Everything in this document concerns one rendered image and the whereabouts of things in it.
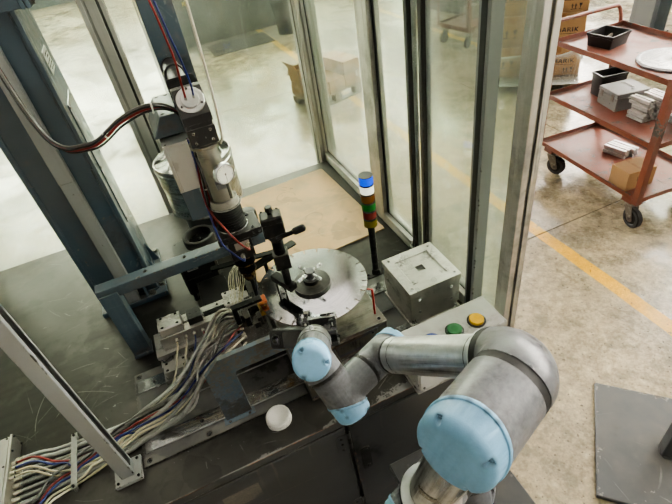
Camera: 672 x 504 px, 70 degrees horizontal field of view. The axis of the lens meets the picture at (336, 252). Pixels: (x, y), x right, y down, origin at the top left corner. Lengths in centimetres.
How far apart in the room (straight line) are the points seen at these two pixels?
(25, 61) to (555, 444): 222
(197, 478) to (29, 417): 62
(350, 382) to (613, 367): 172
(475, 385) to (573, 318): 204
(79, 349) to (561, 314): 216
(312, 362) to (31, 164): 108
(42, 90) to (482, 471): 141
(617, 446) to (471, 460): 166
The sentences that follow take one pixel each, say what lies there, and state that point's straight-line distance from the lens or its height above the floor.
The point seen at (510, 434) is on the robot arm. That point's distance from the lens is 65.
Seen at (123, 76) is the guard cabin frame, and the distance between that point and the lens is 215.
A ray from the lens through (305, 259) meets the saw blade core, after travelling 152.
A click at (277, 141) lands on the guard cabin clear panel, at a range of 237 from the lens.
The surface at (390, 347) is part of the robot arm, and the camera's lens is 97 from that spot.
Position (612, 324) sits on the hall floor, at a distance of 270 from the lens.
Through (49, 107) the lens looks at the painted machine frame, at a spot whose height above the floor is 149.
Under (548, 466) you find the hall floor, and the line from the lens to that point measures 219.
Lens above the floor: 192
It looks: 39 degrees down
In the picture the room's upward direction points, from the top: 10 degrees counter-clockwise
